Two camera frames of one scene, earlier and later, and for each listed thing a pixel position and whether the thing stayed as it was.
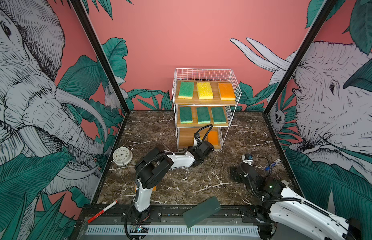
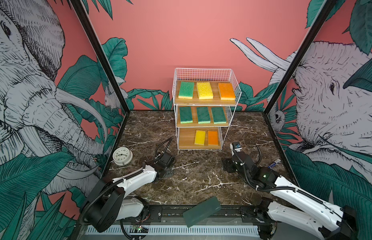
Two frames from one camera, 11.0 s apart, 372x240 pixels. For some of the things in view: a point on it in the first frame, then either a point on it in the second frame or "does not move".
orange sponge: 226,91 does not move
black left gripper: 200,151 to 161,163
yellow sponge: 204,90 does not move
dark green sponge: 203,115 does not move
